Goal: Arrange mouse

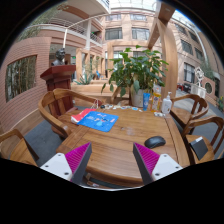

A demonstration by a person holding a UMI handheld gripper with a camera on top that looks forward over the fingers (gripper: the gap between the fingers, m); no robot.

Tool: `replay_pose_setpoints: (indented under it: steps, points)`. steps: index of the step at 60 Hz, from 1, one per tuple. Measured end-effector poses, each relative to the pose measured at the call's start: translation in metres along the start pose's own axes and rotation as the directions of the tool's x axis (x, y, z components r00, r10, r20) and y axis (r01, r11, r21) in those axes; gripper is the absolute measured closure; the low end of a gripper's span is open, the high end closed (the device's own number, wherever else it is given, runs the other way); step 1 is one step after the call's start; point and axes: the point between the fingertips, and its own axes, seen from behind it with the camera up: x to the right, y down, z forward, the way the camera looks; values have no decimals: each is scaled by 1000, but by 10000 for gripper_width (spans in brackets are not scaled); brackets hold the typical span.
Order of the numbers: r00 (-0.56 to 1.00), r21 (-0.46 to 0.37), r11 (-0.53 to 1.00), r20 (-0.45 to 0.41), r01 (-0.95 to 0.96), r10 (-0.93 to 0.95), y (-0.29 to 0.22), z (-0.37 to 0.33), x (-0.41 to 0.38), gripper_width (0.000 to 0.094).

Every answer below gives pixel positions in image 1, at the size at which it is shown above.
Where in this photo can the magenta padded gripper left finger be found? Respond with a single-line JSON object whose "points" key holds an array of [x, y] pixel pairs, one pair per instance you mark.
{"points": [[70, 166]]}

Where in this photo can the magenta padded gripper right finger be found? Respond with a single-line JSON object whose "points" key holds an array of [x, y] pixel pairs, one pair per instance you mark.
{"points": [[153, 166]]}

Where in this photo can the black computer mouse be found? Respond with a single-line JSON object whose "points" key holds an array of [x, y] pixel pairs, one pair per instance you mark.
{"points": [[154, 141]]}

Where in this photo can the blue mouse pad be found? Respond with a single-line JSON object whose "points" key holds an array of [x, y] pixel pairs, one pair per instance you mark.
{"points": [[99, 121]]}

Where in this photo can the red and white book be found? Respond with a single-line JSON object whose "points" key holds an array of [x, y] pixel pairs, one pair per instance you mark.
{"points": [[81, 115]]}

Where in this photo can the black notebook on chair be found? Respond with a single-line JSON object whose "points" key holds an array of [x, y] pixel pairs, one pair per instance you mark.
{"points": [[199, 147]]}

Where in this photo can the wooden chair near left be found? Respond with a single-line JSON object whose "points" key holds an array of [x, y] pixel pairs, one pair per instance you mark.
{"points": [[13, 146]]}

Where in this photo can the wooden armchair near right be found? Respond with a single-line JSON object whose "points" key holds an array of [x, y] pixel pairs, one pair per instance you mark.
{"points": [[213, 145]]}

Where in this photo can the wooden armchair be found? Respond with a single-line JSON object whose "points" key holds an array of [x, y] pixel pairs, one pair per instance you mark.
{"points": [[59, 105], [193, 107], [213, 145]]}

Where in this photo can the white pump dispenser bottle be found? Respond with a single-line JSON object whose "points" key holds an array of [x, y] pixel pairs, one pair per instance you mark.
{"points": [[166, 104]]}

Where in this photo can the wooden armchair far left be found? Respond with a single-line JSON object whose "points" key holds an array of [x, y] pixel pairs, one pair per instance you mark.
{"points": [[59, 105]]}

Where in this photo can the yellow spray bottle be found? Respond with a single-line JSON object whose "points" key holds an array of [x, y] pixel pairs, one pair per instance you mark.
{"points": [[156, 98]]}

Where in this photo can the blue tube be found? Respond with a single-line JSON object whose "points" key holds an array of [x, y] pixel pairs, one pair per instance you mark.
{"points": [[146, 98]]}

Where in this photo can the white plant pot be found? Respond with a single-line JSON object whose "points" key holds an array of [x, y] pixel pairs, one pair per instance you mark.
{"points": [[137, 98]]}

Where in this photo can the wooden armchair far right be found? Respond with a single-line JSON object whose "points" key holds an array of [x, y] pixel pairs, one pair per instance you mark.
{"points": [[193, 107]]}

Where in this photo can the white sculpture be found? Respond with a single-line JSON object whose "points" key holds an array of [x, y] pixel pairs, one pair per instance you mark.
{"points": [[197, 87]]}

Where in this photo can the green potted plant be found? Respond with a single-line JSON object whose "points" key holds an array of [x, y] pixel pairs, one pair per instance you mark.
{"points": [[140, 72]]}

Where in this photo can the dark bust statue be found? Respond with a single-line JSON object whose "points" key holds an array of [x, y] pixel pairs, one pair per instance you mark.
{"points": [[60, 55]]}

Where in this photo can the red wooden pedestal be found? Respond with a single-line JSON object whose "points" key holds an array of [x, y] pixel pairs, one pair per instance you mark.
{"points": [[58, 76]]}

